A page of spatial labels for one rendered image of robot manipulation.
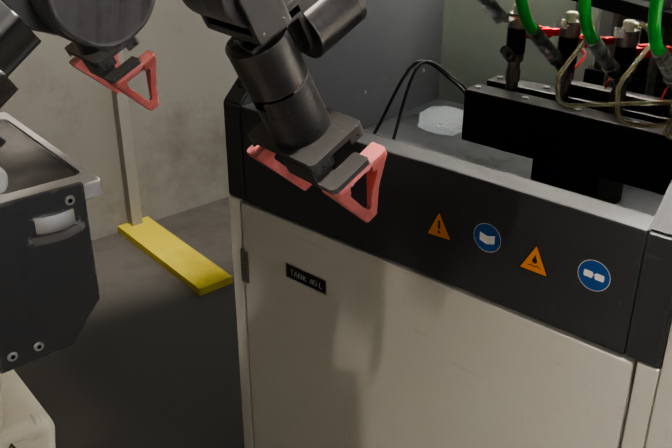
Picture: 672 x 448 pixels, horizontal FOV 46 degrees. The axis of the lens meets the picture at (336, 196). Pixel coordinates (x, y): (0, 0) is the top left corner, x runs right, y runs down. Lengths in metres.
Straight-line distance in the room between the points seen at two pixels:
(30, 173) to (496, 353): 0.61
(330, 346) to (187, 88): 1.82
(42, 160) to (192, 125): 2.19
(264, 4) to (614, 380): 0.60
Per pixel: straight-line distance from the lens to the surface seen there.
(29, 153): 0.84
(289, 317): 1.30
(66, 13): 0.55
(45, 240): 0.74
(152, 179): 2.97
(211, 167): 3.09
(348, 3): 0.71
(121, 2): 0.57
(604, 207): 0.93
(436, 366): 1.13
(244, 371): 1.47
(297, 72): 0.69
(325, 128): 0.72
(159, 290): 2.59
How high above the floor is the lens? 1.33
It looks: 25 degrees down
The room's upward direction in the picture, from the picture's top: straight up
